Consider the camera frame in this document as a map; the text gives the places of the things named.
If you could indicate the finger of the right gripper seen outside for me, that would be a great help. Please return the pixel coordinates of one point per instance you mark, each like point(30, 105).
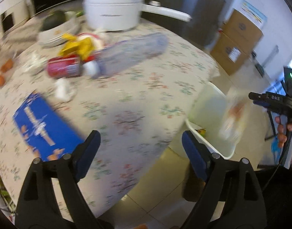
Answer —
point(262, 103)

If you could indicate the blue yellow poster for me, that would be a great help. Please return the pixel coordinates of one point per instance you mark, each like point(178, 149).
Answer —
point(253, 14)

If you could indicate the yellow dried fruit packet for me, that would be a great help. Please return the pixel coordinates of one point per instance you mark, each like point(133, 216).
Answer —
point(235, 115)

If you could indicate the white air fryer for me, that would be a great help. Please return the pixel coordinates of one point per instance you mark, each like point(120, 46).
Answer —
point(10, 14)

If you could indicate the yellow crumpled wrapper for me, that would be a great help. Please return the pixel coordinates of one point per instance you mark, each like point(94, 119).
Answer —
point(74, 46)

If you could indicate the white electric pot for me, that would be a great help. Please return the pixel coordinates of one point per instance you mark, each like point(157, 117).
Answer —
point(123, 15)

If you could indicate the person's right hand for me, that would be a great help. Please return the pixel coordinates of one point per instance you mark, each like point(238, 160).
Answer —
point(282, 138)

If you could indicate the white trash bin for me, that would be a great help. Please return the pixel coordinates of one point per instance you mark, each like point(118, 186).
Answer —
point(204, 121)

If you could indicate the clear plastic bottle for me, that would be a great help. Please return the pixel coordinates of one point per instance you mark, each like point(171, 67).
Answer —
point(125, 54)

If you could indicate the crumpled white tissue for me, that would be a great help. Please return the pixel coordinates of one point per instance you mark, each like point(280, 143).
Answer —
point(64, 91)

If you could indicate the glass jar with wooden lid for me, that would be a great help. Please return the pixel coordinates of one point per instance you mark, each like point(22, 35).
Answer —
point(8, 61)

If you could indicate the lower cardboard box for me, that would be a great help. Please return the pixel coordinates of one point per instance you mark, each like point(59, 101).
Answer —
point(228, 54)

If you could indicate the upper cardboard box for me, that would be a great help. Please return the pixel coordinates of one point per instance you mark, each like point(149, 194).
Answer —
point(242, 31)

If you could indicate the dark green squash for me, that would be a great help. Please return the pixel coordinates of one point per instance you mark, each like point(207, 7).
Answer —
point(55, 19)

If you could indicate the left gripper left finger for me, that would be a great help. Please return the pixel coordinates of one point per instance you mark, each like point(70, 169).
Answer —
point(37, 206)

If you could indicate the red soda can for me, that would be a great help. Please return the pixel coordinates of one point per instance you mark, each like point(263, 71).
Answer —
point(60, 67)

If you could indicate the grey refrigerator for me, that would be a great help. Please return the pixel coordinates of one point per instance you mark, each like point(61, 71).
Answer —
point(206, 18)

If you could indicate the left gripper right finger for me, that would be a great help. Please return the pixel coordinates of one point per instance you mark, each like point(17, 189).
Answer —
point(231, 198)

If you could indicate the cardboard box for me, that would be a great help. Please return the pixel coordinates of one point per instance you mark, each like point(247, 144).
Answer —
point(242, 31)
point(228, 54)

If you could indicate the stacked white bowls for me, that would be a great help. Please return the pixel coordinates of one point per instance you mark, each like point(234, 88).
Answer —
point(54, 37)

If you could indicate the blue and white carton box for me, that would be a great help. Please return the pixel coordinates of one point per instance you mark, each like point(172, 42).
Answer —
point(47, 134)

